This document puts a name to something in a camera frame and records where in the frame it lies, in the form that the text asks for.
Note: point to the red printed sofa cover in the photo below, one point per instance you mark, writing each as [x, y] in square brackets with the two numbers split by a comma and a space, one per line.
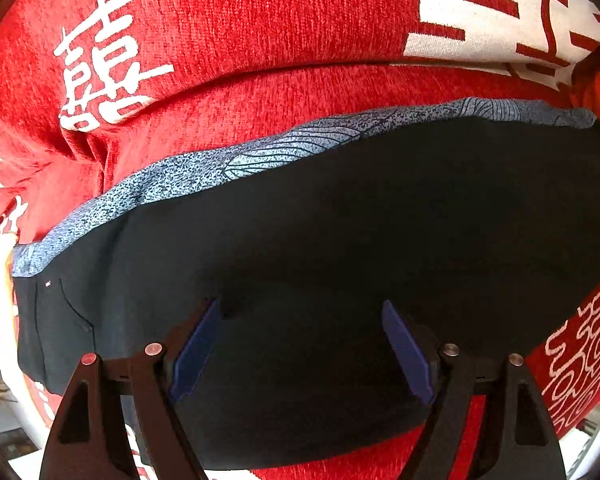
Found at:
[240, 35]

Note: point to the red printed cushion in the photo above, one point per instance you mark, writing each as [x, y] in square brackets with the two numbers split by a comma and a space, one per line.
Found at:
[580, 355]

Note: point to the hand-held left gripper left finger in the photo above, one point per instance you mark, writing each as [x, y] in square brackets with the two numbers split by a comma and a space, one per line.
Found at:
[196, 347]

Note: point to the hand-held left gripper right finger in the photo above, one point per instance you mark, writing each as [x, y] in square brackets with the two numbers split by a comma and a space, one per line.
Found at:
[405, 347]

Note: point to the black shorts with grey waistband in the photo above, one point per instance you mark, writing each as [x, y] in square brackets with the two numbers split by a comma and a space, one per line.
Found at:
[330, 240]

